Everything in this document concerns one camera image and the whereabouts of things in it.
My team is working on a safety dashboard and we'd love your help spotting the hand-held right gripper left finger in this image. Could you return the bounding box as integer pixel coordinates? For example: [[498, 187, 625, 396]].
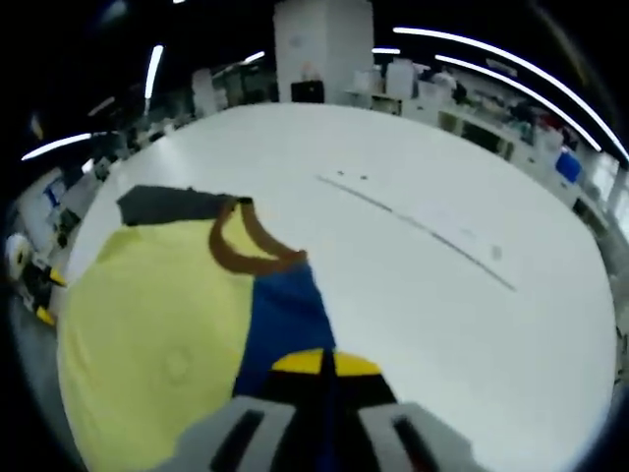
[[151, 347, 328, 472]]

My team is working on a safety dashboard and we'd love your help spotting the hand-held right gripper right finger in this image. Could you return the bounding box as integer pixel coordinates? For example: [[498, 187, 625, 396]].
[[334, 350, 491, 472]]

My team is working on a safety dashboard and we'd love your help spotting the yellow blue grey garment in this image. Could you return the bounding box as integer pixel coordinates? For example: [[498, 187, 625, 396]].
[[55, 185, 338, 472]]

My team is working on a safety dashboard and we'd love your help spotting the black cabinet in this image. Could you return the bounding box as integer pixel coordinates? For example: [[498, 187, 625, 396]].
[[290, 80, 326, 105]]

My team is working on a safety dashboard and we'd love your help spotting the blue storage bin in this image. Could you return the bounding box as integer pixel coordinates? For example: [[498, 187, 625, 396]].
[[554, 148, 585, 185]]

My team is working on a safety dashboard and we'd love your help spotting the long white workbench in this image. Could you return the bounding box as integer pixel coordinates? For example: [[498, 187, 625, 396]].
[[343, 73, 629, 208]]

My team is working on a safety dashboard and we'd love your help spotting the wide white square column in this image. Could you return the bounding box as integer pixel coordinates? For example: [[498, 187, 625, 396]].
[[272, 0, 375, 105]]

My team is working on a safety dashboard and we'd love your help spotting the short curved ceiling light strip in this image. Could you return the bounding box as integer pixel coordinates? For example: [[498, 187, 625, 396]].
[[433, 53, 604, 152]]

